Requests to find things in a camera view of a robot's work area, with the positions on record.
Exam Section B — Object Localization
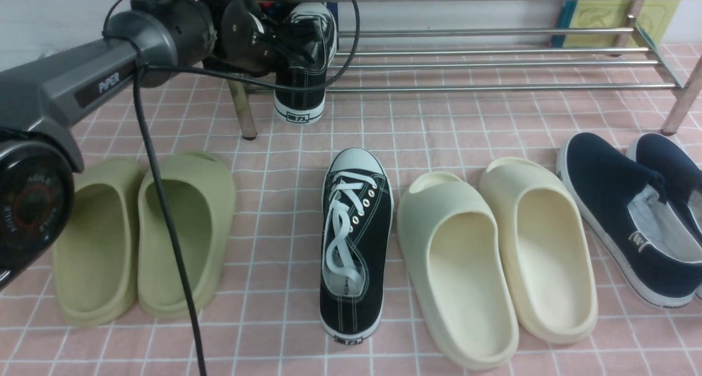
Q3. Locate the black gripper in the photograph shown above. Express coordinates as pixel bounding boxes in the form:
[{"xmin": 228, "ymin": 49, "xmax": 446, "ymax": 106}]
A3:
[{"xmin": 203, "ymin": 0, "xmax": 279, "ymax": 78}]

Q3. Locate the black canvas sneaker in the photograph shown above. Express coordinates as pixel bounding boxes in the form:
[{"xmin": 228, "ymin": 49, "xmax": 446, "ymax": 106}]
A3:
[
  {"xmin": 319, "ymin": 148, "xmax": 394, "ymax": 345},
  {"xmin": 274, "ymin": 2, "xmax": 337, "ymax": 124}
]

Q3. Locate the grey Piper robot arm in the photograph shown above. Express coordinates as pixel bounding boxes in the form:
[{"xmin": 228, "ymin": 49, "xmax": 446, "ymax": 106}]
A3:
[{"xmin": 1, "ymin": 0, "xmax": 270, "ymax": 288}]

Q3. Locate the navy left slip-on shoe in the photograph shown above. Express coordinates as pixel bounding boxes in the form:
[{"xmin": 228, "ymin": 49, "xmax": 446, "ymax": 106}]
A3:
[{"xmin": 557, "ymin": 132, "xmax": 700, "ymax": 309}]

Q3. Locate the navy slip-on shoe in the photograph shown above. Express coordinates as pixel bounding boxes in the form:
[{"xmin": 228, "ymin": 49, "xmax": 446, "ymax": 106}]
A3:
[
  {"xmin": 557, "ymin": 132, "xmax": 700, "ymax": 309},
  {"xmin": 627, "ymin": 134, "xmax": 702, "ymax": 300}
]

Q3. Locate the silver metal shoe rack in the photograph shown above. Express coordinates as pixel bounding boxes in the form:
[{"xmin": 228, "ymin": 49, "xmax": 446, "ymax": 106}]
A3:
[{"xmin": 226, "ymin": 0, "xmax": 702, "ymax": 141}]

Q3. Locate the navy right slip-on shoe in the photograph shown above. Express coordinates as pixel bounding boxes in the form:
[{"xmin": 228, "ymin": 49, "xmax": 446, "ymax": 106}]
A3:
[{"xmin": 627, "ymin": 134, "xmax": 702, "ymax": 300}]

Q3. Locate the green right slide slipper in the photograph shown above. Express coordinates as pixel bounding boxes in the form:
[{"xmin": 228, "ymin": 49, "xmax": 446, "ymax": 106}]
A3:
[{"xmin": 137, "ymin": 151, "xmax": 236, "ymax": 318}]

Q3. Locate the green slide slipper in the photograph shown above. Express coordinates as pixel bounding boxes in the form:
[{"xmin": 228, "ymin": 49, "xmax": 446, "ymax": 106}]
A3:
[
  {"xmin": 52, "ymin": 158, "xmax": 145, "ymax": 328},
  {"xmin": 137, "ymin": 151, "xmax": 236, "ymax": 318}
]

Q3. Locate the green left slide slipper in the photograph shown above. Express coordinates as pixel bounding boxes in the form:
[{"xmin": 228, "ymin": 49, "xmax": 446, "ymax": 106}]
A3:
[{"xmin": 52, "ymin": 158, "xmax": 145, "ymax": 328}]

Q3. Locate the cream left slide slipper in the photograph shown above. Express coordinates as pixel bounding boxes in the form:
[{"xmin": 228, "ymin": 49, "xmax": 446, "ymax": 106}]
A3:
[{"xmin": 397, "ymin": 172, "xmax": 519, "ymax": 371}]

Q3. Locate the cream slide slipper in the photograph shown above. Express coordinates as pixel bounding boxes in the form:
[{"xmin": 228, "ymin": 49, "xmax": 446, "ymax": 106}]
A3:
[
  {"xmin": 397, "ymin": 172, "xmax": 519, "ymax": 371},
  {"xmin": 478, "ymin": 157, "xmax": 598, "ymax": 345}
]

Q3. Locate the teal yellow book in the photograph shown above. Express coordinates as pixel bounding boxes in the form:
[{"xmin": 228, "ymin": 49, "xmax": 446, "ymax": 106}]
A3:
[{"xmin": 551, "ymin": 0, "xmax": 680, "ymax": 48}]

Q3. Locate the cream right slide slipper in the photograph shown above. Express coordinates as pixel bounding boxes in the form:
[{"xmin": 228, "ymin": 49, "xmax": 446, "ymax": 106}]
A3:
[{"xmin": 478, "ymin": 157, "xmax": 598, "ymax": 345}]

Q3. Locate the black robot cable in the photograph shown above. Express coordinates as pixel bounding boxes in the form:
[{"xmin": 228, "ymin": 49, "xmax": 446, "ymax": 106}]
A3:
[{"xmin": 101, "ymin": 0, "xmax": 361, "ymax": 376}]

